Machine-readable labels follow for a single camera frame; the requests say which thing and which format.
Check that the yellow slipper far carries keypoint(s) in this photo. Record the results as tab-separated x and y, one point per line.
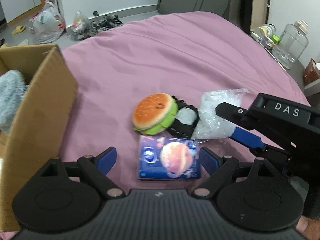
19	29

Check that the clear plastic water jug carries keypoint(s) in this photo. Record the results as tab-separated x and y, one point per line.
292	42

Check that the fluffy blue plush item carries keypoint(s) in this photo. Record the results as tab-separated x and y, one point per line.
13	89

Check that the pink bed sheet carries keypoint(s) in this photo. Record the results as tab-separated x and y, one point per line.
183	55

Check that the blue tissue pack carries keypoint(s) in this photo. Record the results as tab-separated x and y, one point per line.
168	158

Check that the brown cardboard box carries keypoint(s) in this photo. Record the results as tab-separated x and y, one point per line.
40	122

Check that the small clear trash bag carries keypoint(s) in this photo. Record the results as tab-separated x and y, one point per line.
80	27

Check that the black and white soft item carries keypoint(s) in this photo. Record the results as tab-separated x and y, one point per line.
185	121

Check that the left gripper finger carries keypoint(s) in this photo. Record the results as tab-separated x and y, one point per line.
234	114

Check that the plush hamburger toy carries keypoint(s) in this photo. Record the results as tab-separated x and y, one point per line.
154	114

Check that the folded board against wall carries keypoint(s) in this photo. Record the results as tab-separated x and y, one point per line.
253	14

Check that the grey sneaker right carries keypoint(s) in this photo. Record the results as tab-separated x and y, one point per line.
111	21

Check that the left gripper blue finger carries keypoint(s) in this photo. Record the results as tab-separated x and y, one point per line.
257	147

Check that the large white plastic bag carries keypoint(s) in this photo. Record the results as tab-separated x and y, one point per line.
48	25

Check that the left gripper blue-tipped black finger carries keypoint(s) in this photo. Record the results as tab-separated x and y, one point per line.
223	171
87	177

